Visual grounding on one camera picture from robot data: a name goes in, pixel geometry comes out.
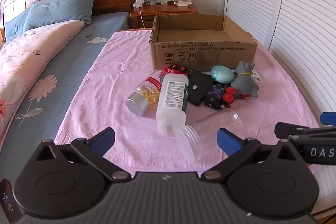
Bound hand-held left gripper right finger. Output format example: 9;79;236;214
201;128;302;182

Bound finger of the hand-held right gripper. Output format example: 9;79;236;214
320;112;336;125
274;122;336;141

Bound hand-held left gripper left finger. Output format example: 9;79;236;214
35;127;132;183

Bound clear plastic jar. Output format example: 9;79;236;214
175;110;243;163

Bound black toy block red wheels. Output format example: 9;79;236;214
204;84;237;110

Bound grey rubber toy figure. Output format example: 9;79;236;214
230;61;260;100

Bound capsule bottle with silver cap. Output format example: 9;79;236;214
125;69;166;117

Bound white plastic bottle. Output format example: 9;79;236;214
156;74;189;136

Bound red toy car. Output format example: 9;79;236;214
163;64;192;77

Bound cardboard box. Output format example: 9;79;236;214
149;14;258;73

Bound pink towel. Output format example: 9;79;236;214
54;30;322;174

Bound black rectangular case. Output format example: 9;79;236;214
187;70;214;107

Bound white label tag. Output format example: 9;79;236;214
251;70;264;85

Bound teal egg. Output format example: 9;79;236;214
211;65;234;83

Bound blue bed sheet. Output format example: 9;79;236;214
0;11;130;161

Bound pink floral duvet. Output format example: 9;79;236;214
0;20;87;159

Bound wooden table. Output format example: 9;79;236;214
115;28;154;33

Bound blue pillow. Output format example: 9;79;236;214
4;0;42;41
23;0;98;33

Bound wooden nightstand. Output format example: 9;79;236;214
130;1;199;29

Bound white cable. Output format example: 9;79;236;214
139;6;146;29

